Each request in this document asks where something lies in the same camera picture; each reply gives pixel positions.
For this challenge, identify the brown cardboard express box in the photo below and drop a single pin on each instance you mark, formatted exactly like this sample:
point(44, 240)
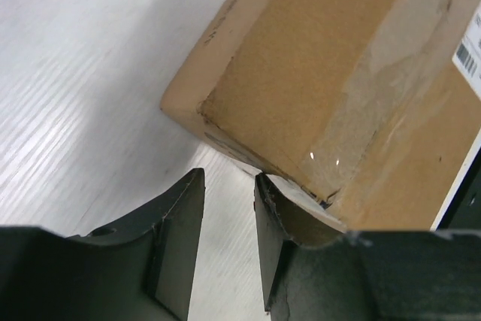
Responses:
point(366, 112)

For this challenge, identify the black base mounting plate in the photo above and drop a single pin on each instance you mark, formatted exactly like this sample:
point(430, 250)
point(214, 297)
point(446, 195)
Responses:
point(461, 206)

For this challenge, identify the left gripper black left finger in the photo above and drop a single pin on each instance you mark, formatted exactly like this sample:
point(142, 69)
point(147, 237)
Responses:
point(138, 267)

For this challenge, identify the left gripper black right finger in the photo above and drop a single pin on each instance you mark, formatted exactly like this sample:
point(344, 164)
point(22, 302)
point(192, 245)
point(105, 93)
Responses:
point(311, 271)

